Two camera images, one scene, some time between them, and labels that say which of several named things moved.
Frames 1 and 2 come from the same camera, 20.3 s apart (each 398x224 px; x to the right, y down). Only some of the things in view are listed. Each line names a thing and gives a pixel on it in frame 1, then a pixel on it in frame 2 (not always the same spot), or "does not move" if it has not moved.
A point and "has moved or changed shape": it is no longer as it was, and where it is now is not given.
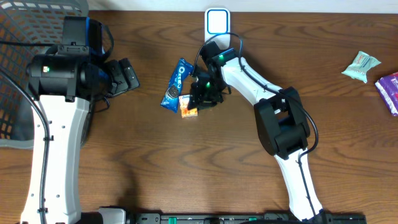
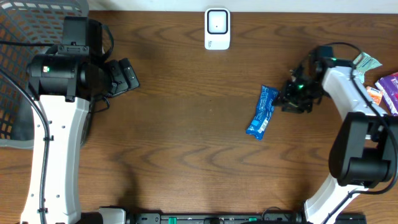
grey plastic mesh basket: [34, 21] does not move
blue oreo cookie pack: [170, 100] has moved or changed shape
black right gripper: [204, 94] → [290, 97]
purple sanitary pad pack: [387, 88] does not move
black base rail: [240, 218] does not move
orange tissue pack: [185, 111] → [374, 95]
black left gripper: [115, 78] does not move
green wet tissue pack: [357, 69] does not move
